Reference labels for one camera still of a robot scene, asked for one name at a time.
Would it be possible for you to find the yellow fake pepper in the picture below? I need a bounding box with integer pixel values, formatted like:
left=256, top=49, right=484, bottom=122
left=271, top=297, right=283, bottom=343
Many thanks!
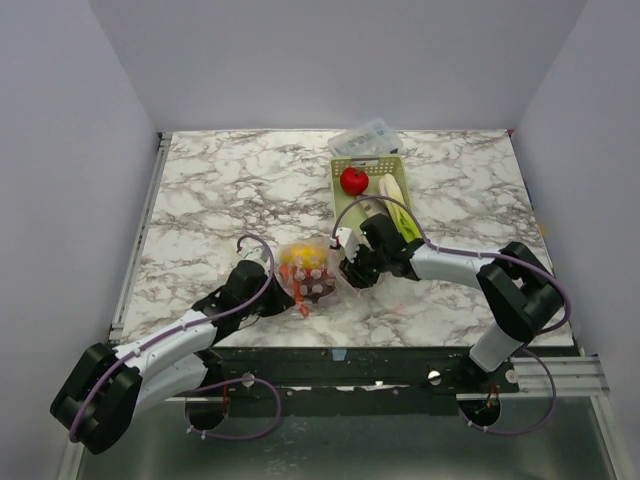
left=279, top=242, right=327, bottom=269

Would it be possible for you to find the red fake apple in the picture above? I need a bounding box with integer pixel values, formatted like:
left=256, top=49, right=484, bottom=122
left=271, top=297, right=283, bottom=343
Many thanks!
left=339, top=167, right=369, bottom=197

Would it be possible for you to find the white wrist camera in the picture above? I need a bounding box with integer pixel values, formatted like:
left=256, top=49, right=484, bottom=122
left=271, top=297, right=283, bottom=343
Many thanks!
left=244, top=246, right=270, bottom=268
left=329, top=227, right=363, bottom=263

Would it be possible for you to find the clear plastic organizer box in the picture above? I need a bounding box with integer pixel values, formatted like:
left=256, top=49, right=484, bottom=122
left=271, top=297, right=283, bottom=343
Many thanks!
left=327, top=118, right=403, bottom=157

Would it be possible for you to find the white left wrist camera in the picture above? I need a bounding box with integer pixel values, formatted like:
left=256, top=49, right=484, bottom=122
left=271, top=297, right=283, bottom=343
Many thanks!
left=244, top=246, right=270, bottom=268

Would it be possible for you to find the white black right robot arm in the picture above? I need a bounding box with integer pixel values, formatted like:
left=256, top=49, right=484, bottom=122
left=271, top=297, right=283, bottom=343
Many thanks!
left=331, top=214, right=566, bottom=392

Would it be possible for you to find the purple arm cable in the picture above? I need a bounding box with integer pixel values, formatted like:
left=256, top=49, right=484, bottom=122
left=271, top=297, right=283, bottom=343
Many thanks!
left=68, top=234, right=284, bottom=444
left=332, top=195, right=572, bottom=437

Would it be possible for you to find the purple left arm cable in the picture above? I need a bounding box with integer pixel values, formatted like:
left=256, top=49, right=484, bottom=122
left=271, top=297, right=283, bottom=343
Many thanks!
left=68, top=234, right=284, bottom=444

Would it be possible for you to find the dark purple fake food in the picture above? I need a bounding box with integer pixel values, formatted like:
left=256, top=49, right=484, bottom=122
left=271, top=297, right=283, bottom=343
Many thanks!
left=301, top=270, right=335, bottom=303

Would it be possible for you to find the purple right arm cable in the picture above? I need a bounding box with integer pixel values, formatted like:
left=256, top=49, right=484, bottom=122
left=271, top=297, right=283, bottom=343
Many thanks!
left=332, top=195, right=572, bottom=437

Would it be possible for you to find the grey fake fish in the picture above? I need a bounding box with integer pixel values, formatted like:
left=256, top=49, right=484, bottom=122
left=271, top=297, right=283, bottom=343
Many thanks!
left=357, top=195, right=389, bottom=218

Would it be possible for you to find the green fake vegetable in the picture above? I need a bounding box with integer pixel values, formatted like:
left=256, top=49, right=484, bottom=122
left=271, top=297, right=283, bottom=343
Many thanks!
left=378, top=174, right=421, bottom=242

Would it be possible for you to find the clear zip top bag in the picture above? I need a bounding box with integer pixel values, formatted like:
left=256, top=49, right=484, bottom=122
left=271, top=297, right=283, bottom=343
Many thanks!
left=276, top=234, right=382, bottom=318

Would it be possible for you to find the green perforated plastic basket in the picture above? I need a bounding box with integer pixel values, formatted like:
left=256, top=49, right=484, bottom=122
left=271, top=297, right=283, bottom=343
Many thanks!
left=329, top=154, right=412, bottom=220

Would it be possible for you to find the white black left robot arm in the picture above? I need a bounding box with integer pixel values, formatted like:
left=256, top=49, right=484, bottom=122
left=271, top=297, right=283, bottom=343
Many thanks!
left=50, top=260, right=295, bottom=454

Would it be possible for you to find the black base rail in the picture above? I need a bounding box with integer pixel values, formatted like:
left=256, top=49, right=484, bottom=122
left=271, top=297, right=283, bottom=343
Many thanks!
left=180, top=347, right=519, bottom=417

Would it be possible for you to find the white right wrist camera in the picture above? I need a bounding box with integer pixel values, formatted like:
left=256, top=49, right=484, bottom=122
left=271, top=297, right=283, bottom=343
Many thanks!
left=329, top=227, right=363, bottom=263

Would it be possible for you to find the orange fake carrot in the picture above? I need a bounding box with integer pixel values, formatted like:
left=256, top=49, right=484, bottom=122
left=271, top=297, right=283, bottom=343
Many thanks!
left=279, top=264, right=309, bottom=318

